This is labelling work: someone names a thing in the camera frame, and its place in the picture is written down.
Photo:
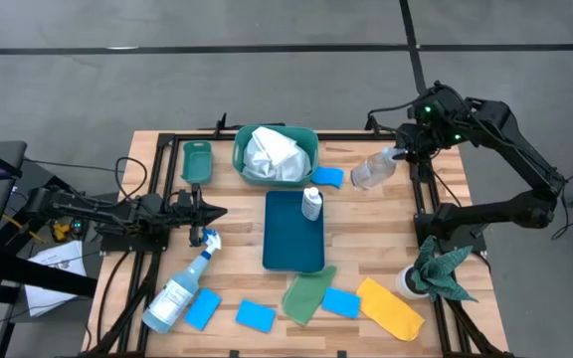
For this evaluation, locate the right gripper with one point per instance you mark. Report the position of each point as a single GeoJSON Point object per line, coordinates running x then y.
{"type": "Point", "coordinates": [436, 119]}

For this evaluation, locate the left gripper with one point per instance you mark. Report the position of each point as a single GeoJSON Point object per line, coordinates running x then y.
{"type": "Point", "coordinates": [184, 204]}

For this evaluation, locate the clear spray bottle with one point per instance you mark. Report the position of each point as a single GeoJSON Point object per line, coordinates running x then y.
{"type": "Point", "coordinates": [373, 171]}

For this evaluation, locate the white cloth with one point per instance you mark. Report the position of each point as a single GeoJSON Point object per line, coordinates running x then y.
{"type": "Point", "coordinates": [274, 156]}

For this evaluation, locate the spray bottle with blue liquid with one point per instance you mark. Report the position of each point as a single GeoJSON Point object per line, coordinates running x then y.
{"type": "Point", "coordinates": [177, 293]}

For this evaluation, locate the blue rectangular sponge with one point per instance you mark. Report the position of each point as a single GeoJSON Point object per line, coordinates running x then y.
{"type": "Point", "coordinates": [202, 309]}
{"type": "Point", "coordinates": [255, 315]}
{"type": "Point", "coordinates": [341, 302]}

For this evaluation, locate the small white labelled bottle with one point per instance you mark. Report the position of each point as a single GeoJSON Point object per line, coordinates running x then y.
{"type": "Point", "coordinates": [311, 206]}

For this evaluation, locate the green microfibre cloth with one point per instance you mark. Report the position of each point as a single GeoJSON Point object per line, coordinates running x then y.
{"type": "Point", "coordinates": [306, 296]}

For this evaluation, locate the yellow cloth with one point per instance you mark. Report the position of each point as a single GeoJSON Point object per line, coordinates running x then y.
{"type": "Point", "coordinates": [388, 310]}

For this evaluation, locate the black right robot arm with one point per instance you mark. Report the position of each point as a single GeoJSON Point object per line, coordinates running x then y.
{"type": "Point", "coordinates": [515, 206]}

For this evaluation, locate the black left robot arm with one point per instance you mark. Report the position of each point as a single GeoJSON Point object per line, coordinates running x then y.
{"type": "Point", "coordinates": [117, 216]}

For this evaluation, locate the small teal plastic basket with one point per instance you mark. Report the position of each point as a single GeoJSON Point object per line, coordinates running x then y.
{"type": "Point", "coordinates": [197, 164]}

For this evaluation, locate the large teal plastic basin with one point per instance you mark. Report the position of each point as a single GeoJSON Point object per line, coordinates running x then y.
{"type": "Point", "coordinates": [237, 149]}

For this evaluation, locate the dark blue plastic bin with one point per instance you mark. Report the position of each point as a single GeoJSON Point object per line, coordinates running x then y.
{"type": "Point", "coordinates": [289, 238]}

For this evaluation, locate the blue sponge with wavy edge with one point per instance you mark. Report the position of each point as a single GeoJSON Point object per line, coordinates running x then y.
{"type": "Point", "coordinates": [326, 175]}

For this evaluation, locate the artificial plant in white pot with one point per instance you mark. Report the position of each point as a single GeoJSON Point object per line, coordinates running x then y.
{"type": "Point", "coordinates": [436, 273]}

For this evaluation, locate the yellow and black tool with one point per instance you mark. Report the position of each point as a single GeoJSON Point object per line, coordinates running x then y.
{"type": "Point", "coordinates": [60, 231]}

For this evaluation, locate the white paper sheet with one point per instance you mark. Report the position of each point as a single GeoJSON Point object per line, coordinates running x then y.
{"type": "Point", "coordinates": [53, 298]}

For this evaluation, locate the black aluminium table frame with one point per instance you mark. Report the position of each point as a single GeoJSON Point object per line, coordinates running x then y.
{"type": "Point", "coordinates": [356, 135]}

